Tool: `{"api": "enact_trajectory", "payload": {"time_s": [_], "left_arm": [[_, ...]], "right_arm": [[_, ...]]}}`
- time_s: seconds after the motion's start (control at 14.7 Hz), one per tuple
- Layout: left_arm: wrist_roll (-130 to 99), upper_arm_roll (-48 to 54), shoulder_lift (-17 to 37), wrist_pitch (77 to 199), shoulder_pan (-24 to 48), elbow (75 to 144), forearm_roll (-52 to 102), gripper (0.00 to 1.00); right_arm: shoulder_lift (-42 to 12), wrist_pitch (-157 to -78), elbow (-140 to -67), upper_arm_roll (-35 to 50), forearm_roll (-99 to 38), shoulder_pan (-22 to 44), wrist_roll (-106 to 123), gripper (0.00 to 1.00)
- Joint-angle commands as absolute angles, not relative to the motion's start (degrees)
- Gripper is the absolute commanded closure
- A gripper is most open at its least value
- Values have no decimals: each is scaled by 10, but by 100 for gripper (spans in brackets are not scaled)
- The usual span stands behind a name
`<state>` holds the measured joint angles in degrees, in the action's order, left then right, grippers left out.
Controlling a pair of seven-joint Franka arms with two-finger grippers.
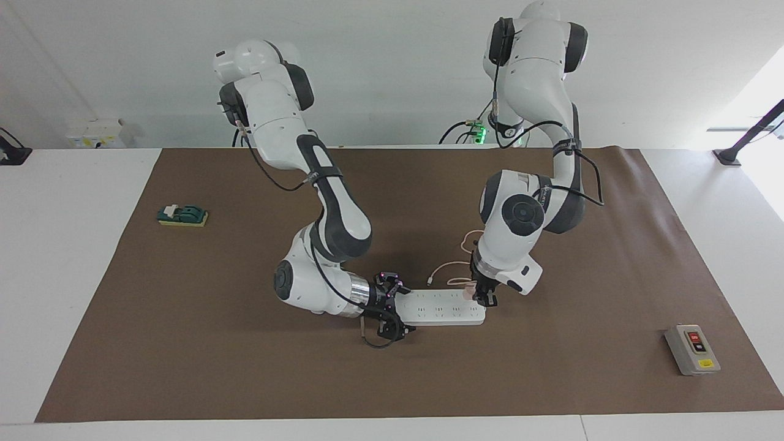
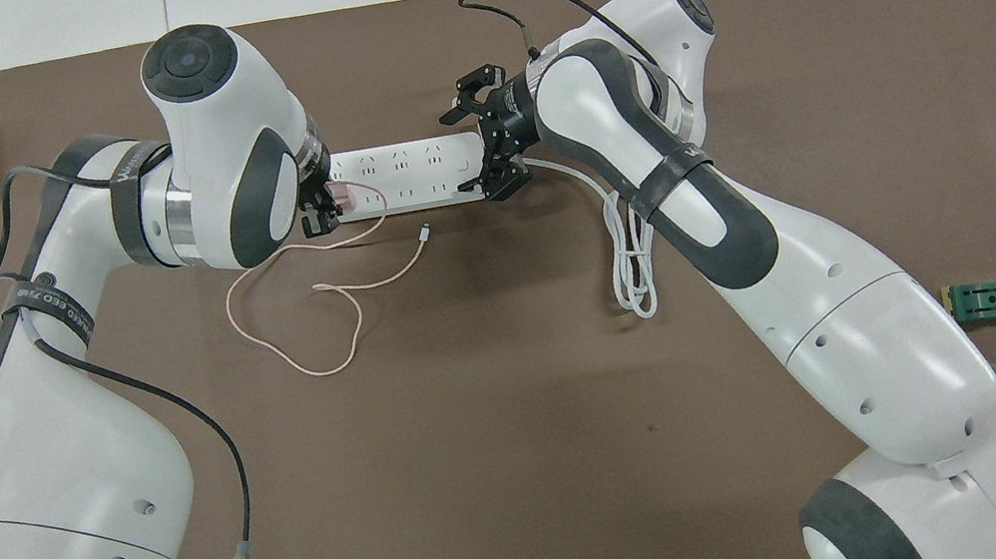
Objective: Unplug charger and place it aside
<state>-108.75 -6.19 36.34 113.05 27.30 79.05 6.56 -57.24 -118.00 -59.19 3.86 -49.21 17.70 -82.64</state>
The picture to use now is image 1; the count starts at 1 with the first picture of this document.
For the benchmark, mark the grey on-off switch box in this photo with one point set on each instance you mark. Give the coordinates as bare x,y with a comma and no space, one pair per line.
692,352

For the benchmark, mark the white power strip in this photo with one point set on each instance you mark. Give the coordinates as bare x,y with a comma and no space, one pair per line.
441,309

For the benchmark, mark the black angled stand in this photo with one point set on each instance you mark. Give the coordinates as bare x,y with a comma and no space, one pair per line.
744,138

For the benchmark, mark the black clamp mount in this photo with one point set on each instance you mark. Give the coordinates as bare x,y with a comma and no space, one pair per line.
12,153

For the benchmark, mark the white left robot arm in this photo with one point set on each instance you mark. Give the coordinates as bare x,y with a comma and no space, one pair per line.
527,214

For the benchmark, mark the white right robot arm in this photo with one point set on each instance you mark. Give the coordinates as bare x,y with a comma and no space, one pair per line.
337,208

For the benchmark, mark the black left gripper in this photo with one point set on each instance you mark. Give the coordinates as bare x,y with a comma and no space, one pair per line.
482,278

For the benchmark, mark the brown table mat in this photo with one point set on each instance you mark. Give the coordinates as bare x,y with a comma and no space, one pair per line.
245,367

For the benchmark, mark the white wall junction box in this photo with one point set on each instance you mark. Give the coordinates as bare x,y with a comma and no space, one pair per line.
95,133

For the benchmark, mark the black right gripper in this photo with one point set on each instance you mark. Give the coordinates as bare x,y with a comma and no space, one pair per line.
380,300

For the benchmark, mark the pink charger adapter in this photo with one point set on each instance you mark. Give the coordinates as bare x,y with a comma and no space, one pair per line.
468,293

